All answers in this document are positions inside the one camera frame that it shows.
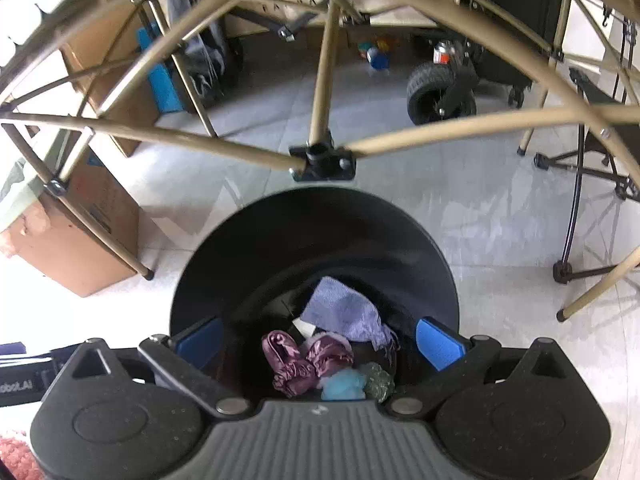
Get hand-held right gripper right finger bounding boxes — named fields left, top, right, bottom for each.
left=387, top=316, right=583, bottom=417

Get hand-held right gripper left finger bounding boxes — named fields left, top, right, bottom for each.
left=59, top=317, right=252, bottom=417

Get iridescent plastic bag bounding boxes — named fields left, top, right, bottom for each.
left=357, top=361, right=396, bottom=401

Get purple satin scrunchie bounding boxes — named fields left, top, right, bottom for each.
left=261, top=330, right=354, bottom=398

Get lavender knitted pouch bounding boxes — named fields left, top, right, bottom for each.
left=300, top=276, right=401, bottom=361

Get light blue plush toy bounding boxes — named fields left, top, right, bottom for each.
left=320, top=367, right=368, bottom=401

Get black trash bin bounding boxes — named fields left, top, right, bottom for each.
left=169, top=187, right=462, bottom=401

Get pink fluffy cloth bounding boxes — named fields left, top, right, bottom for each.
left=0, top=430, right=31, bottom=480

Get cardboard box with liner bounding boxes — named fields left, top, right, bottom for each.
left=0, top=145, right=141, bottom=298

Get pale green bag liner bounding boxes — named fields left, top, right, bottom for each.
left=0, top=157, right=41, bottom=231

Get black wagon wheel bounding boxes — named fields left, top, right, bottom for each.
left=406, top=63, right=478, bottom=125

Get blue storage box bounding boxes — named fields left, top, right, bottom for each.
left=137, top=22, right=186, bottom=113

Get pale cardboard box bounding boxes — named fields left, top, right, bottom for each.
left=60, top=0, right=166, bottom=156

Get khaki folding table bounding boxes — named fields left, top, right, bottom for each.
left=0, top=0, right=640, bottom=323

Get black folding chair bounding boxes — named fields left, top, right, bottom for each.
left=535, top=67, right=640, bottom=283

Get small colourful toy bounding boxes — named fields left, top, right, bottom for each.
left=357, top=40, right=393, bottom=71

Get black suitcase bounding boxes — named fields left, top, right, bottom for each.
left=465, top=0, right=566, bottom=106

